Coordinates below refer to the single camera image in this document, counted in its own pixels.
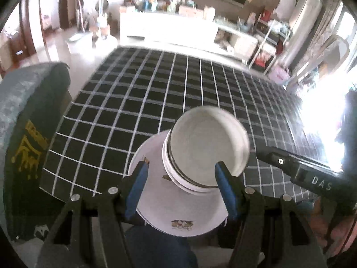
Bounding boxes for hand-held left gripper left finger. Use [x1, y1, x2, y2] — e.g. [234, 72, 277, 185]
[36, 158, 151, 268]

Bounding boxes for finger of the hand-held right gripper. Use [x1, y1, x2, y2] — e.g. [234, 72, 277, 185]
[255, 144, 305, 178]

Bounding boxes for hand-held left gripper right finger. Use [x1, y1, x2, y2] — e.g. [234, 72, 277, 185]
[214, 161, 327, 268]

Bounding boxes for white floral plate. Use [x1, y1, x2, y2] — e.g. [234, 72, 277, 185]
[128, 130, 230, 237]

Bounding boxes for white bowl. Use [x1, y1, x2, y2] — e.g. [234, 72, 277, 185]
[170, 106, 251, 188]

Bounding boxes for person's right hand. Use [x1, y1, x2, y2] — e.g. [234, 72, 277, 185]
[310, 196, 351, 255]

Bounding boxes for person's blue trouser leg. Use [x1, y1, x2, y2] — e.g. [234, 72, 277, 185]
[125, 225, 199, 268]

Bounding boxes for pink bag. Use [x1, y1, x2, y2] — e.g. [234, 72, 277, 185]
[268, 66, 291, 86]

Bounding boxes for black checked tablecloth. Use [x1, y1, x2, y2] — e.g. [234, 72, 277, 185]
[39, 47, 346, 210]

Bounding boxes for dark cloth with gold print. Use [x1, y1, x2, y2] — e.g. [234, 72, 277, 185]
[4, 89, 73, 241]

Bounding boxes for white shelf rack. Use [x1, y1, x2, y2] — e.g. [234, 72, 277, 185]
[249, 19, 292, 73]

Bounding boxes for white low cabinet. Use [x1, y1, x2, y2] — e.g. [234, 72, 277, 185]
[119, 12, 259, 62]

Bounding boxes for wooden door frame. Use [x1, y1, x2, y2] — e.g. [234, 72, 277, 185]
[18, 0, 46, 60]

